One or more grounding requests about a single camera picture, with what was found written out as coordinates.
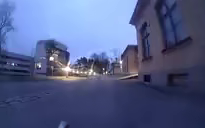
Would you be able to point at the row of distant trees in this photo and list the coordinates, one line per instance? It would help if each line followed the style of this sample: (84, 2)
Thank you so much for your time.
(96, 61)

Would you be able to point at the small brown building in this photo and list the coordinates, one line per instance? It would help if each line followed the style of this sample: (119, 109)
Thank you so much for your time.
(130, 59)

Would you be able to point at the street lamp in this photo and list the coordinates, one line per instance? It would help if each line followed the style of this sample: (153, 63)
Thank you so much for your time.
(67, 69)

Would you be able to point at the dark grey asphalt road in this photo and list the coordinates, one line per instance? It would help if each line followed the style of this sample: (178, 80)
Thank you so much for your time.
(100, 103)

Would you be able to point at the white building with glass front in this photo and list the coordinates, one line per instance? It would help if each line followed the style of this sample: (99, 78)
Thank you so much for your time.
(51, 56)

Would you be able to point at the robot's own part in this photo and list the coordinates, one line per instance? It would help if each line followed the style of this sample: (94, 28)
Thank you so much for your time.
(62, 125)

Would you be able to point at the building with tall windows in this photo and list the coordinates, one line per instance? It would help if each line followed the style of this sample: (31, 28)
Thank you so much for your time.
(180, 43)

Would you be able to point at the long low pale building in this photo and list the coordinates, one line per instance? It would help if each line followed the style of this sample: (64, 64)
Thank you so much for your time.
(13, 63)

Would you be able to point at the bare leafless tree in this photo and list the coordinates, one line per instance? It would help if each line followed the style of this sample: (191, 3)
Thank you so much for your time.
(0, 26)

